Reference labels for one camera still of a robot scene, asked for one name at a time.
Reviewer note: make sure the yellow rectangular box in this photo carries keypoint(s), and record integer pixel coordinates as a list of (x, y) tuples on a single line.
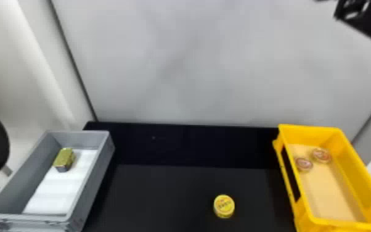
[(340, 139)]

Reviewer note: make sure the gold rectangular tin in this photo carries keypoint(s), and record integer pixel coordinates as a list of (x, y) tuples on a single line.
[(64, 159)]

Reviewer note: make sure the grey crate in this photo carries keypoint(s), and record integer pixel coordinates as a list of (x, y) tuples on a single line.
[(17, 181)]

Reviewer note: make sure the red-topped round can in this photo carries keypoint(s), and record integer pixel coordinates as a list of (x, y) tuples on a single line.
[(303, 164), (321, 155)]

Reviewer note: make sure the white foam pad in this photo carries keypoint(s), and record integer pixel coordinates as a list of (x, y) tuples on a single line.
[(59, 191)]

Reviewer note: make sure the yellow can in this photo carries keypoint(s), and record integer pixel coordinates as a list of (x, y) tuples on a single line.
[(224, 206)]

